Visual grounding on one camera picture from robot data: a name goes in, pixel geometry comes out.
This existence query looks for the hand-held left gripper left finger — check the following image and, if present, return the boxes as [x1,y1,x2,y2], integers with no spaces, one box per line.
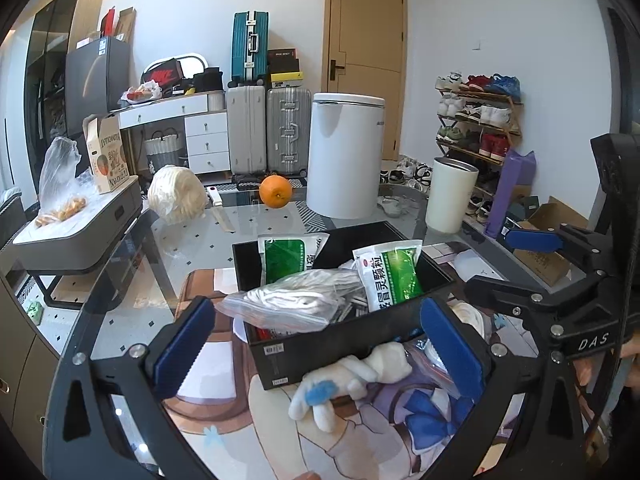
[44,296,217,480]

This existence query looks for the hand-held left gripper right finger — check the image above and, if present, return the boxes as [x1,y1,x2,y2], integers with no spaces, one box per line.
[419,297,601,480]

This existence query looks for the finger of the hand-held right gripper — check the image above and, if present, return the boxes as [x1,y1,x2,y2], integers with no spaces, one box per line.
[464,267,608,323]
[504,224,608,273]

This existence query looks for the white plush toy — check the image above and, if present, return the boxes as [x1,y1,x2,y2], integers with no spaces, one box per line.
[289,342,412,433]

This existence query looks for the green white medicine packet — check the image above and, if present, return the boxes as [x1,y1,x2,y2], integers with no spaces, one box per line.
[352,240,425,313]
[257,232,331,286]

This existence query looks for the black storage box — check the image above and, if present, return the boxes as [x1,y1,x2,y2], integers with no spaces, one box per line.
[232,220,457,391]

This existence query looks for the bag of white rope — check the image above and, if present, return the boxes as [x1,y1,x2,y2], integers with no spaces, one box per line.
[215,269,368,333]

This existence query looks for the person's right hand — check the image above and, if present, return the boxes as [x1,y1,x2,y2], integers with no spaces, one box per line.
[574,340,640,388]

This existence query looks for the open cardboard box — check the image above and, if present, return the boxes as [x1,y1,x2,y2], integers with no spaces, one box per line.
[510,196,591,286]

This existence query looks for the clear red-sealed zip bag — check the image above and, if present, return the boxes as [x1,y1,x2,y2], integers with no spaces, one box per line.
[405,339,453,391]

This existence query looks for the purple yoga mat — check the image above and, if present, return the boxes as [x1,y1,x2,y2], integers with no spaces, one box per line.
[484,150,537,238]

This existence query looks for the cream cylindrical bin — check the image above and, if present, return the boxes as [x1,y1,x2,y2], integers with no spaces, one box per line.
[425,156,479,233]

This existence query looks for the rows of assorted shoes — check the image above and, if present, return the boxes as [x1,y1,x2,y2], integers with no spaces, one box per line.
[436,72,522,221]

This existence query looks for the pile of loose shoes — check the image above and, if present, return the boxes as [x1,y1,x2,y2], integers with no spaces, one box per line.
[380,156,433,186]

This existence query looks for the wooden shoe rack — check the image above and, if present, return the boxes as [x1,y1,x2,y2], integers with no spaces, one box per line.
[435,72,523,223]

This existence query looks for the napa cabbage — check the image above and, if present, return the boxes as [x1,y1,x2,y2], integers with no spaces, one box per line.
[147,165,208,225]

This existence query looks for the grey white appliance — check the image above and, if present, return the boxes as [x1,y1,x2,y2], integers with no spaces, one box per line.
[12,175,143,273]

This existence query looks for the grey cabinet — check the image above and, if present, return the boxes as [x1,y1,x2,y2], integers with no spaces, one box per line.
[0,280,61,461]

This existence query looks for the orange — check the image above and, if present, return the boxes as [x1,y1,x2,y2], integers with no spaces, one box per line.
[258,175,292,208]

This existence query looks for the white woven basket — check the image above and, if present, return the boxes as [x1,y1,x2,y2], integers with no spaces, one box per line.
[145,130,188,171]

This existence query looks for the printed fruit carton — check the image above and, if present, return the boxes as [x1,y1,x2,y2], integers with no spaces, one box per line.
[82,114,132,195]

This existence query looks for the large white trash can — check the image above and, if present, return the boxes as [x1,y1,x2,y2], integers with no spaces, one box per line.
[306,92,386,220]

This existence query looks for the clear plastic bag of fruit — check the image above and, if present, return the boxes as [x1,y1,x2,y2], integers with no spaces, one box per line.
[35,136,96,228]

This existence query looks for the white desk with drawers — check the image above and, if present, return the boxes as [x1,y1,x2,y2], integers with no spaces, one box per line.
[117,91,232,176]

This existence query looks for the white suitcase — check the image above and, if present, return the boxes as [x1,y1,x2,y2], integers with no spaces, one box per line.
[226,85,268,176]

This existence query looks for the silver suitcase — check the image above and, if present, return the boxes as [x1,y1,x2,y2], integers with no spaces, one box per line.
[266,87,313,177]

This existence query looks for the bag of food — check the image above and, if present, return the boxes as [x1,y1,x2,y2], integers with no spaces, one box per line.
[125,84,162,106]

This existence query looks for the wooden door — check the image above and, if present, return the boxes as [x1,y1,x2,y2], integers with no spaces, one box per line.
[325,0,407,161]

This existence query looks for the black bag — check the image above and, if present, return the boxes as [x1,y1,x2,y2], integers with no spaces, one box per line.
[192,67,224,93]

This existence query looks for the red black shoe box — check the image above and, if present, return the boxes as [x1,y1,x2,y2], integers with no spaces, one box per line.
[141,59,183,92]

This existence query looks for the black mini fridge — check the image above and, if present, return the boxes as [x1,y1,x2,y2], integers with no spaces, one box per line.
[65,36,132,136]

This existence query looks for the white oval mirror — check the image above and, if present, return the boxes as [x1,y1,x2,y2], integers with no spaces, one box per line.
[146,52,208,88]

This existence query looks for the black yellow box stack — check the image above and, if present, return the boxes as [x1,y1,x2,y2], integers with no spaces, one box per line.
[267,49,304,90]

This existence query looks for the teal suitcase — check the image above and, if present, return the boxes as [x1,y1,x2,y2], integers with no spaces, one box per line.
[231,10,270,87]

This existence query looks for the black wardrobe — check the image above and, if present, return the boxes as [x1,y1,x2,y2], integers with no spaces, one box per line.
[25,0,105,186]

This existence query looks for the flat cardboard piece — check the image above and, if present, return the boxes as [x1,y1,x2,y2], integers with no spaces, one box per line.
[116,6,137,43]

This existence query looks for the white rope roll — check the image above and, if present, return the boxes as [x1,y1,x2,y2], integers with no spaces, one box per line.
[447,300,488,341]

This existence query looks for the white-handled knife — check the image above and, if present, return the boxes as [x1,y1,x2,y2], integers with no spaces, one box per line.
[209,186,236,233]

